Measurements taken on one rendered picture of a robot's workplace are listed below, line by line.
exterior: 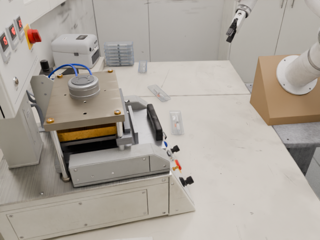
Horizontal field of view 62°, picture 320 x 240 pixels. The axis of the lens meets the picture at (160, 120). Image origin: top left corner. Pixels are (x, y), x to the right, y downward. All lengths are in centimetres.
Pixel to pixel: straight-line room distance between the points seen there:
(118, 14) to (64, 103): 257
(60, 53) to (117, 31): 159
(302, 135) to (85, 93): 93
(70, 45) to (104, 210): 115
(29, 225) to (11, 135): 24
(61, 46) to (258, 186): 132
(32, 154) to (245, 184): 68
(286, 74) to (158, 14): 210
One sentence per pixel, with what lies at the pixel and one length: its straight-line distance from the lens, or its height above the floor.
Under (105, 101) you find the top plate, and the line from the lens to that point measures 69.
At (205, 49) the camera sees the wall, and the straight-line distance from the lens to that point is 336.
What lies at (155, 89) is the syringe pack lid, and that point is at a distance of 147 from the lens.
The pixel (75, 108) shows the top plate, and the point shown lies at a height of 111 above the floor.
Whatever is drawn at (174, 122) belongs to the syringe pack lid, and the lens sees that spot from 120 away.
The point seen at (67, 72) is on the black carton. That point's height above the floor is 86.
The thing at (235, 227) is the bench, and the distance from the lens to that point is 87.
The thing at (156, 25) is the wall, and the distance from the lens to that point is 323.
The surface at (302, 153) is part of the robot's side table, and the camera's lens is 160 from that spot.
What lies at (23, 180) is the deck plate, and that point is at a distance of 80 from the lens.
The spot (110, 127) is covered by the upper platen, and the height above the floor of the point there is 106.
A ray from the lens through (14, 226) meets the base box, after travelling 83.
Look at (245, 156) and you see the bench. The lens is 109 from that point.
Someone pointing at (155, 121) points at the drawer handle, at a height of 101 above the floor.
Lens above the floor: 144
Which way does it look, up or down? 33 degrees down
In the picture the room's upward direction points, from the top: 1 degrees counter-clockwise
